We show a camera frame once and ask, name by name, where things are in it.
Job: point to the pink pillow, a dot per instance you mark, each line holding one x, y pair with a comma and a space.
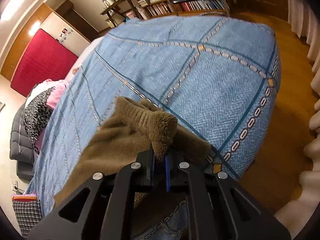
58, 89

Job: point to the blue patterned bedspread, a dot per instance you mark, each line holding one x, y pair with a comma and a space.
218, 75

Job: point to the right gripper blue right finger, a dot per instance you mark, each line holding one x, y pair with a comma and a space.
168, 167

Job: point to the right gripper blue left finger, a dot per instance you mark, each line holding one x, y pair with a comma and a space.
150, 165

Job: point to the leopard print blanket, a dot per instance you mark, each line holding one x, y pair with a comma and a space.
36, 117

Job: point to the grey puffer jacket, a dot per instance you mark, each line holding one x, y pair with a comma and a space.
21, 149

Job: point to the plaid cloth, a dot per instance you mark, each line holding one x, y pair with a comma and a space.
27, 209

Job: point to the brown fleece pants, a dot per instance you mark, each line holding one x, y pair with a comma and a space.
133, 127

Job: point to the red headboard panel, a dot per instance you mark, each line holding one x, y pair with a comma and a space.
44, 58

